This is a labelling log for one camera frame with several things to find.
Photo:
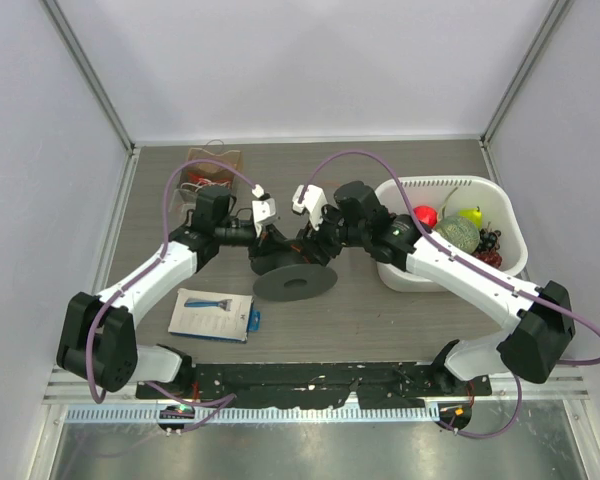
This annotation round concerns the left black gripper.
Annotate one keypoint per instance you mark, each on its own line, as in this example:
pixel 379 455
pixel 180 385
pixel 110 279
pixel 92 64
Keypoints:
pixel 270 242

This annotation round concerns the red apple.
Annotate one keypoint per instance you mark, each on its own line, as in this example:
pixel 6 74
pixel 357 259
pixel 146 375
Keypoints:
pixel 426 215

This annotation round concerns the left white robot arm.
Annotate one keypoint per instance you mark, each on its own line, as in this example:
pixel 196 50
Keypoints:
pixel 98 339

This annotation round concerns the dark grape bunch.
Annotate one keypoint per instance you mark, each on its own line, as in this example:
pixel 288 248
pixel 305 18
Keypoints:
pixel 489 240

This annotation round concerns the green netted melon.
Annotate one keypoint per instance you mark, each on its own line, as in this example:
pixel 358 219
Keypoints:
pixel 460 232

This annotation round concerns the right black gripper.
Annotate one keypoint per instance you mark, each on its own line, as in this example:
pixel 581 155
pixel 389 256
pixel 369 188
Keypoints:
pixel 312 239

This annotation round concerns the blue razor package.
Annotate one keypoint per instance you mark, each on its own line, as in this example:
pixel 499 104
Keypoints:
pixel 214 316

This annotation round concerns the white slotted cable duct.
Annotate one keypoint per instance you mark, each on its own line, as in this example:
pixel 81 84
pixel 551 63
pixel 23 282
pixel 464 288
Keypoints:
pixel 166 413

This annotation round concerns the grey cable spool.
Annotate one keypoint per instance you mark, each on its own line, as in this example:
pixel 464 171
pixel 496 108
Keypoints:
pixel 294 279

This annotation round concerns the green pear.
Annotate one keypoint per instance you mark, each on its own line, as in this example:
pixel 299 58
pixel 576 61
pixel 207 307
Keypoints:
pixel 474 215

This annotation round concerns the clear cable box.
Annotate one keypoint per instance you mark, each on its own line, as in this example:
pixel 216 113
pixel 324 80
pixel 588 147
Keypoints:
pixel 195 177

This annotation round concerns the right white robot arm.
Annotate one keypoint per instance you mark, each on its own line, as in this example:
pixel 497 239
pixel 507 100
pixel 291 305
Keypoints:
pixel 535 322

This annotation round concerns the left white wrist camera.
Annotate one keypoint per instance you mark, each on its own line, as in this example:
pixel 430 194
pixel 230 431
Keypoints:
pixel 263 208

